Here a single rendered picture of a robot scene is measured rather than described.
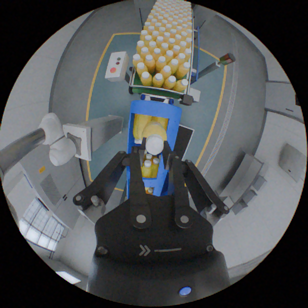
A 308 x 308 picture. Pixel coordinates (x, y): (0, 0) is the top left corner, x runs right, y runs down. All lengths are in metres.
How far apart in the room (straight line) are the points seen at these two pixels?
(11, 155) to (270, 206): 3.88
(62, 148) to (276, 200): 3.87
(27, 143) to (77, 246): 5.22
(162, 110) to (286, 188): 3.29
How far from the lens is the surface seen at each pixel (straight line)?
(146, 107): 0.41
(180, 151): 1.70
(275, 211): 3.37
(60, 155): 0.74
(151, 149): 0.20
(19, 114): 2.82
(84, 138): 0.81
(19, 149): 0.60
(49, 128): 0.71
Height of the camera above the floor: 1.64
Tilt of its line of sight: 65 degrees down
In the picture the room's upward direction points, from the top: 180 degrees clockwise
